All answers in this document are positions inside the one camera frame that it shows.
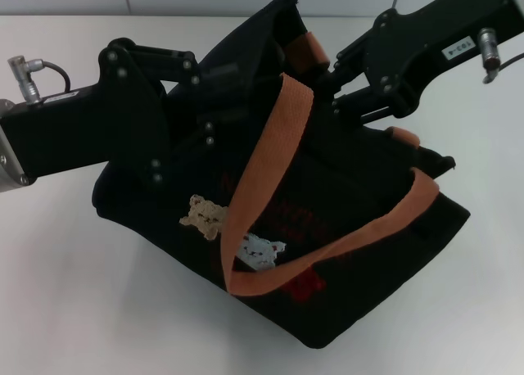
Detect black food bag orange straps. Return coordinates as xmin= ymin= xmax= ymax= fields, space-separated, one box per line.
xmin=92 ymin=0 xmax=472 ymax=337

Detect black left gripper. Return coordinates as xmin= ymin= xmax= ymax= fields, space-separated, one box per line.
xmin=0 ymin=41 xmax=251 ymax=183

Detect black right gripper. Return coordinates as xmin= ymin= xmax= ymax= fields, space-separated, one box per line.
xmin=332 ymin=0 xmax=513 ymax=120

